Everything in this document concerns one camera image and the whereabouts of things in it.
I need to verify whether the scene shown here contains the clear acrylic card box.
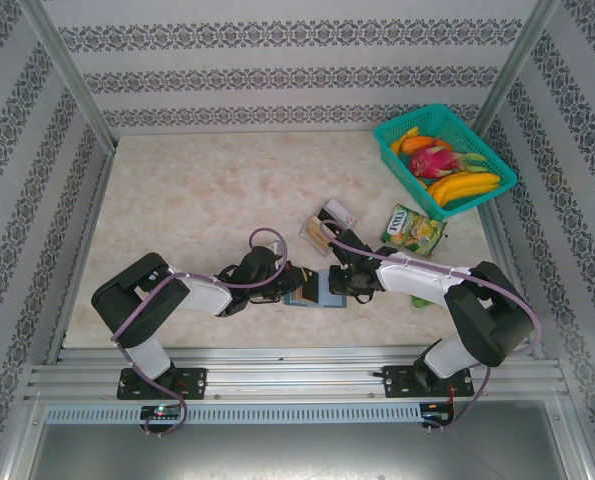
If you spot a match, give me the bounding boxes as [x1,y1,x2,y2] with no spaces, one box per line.
[298,198,359,260]

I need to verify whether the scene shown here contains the yellow banana bunch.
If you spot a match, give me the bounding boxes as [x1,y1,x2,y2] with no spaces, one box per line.
[425,171,502,209]

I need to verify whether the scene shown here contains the right aluminium frame post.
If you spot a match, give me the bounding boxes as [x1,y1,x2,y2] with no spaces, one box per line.
[474,0,563,141]

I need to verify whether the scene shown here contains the circuit board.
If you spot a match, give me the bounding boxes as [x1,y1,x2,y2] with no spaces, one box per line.
[421,409,456,426]
[140,405,184,421]

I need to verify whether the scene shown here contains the left aluminium side rail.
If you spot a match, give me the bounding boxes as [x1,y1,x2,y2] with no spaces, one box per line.
[44,147,118,366]

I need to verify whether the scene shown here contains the right aluminium side rail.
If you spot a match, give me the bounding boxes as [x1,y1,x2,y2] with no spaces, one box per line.
[476,204,546,361]

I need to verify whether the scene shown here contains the aluminium side rail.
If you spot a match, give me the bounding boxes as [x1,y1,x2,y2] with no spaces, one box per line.
[476,204,546,361]
[44,147,118,366]

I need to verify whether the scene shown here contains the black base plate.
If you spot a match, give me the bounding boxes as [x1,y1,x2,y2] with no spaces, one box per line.
[381,364,476,399]
[116,367,208,401]

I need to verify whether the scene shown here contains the purple cable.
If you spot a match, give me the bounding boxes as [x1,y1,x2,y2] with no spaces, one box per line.
[110,227,291,439]
[318,218,539,436]

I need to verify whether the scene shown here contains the grey metal front panel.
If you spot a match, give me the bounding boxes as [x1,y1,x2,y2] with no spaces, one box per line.
[6,399,593,480]

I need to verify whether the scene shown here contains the teal plastic basket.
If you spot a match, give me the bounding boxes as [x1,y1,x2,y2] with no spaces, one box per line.
[373,103,519,221]

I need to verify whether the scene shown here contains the slotted cable duct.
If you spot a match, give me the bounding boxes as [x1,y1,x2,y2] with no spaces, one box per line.
[44,403,423,425]

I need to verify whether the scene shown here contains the left circuit board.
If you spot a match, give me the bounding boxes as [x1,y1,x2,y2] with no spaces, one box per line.
[140,405,184,421]

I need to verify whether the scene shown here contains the right circuit board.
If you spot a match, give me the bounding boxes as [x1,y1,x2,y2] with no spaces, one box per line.
[421,409,456,426]

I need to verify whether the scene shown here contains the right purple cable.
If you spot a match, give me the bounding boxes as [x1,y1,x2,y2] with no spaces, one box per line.
[318,218,539,436]

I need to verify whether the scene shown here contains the green candy bag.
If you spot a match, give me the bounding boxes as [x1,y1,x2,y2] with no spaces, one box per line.
[380,203,448,259]

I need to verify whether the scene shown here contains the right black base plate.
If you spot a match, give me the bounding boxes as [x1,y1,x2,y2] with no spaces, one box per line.
[381,364,476,399]

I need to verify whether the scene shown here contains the aluminium mounting rail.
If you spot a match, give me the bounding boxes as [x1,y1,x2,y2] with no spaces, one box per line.
[24,347,563,401]

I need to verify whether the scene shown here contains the pink dragon fruit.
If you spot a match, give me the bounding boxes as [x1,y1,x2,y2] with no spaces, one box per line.
[408,139,491,180]

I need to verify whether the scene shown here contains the aluminium frame post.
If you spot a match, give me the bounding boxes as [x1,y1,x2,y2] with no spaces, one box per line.
[474,0,563,141]
[16,0,118,151]

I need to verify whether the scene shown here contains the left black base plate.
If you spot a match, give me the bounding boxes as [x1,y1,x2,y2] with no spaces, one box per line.
[116,367,208,401]

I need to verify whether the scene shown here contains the left aluminium frame post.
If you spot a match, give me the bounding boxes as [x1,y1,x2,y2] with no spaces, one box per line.
[16,0,118,151]

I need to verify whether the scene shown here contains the gold credit card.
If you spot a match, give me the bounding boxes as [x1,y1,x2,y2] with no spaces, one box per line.
[304,222,337,259]

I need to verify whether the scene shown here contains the blue leather card holder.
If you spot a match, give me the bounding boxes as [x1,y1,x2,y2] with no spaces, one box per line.
[282,269,349,310]

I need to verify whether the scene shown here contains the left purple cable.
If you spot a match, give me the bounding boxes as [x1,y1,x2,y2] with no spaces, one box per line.
[110,227,291,439]

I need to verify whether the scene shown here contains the orange mango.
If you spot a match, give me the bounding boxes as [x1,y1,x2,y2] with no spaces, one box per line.
[389,135,438,155]

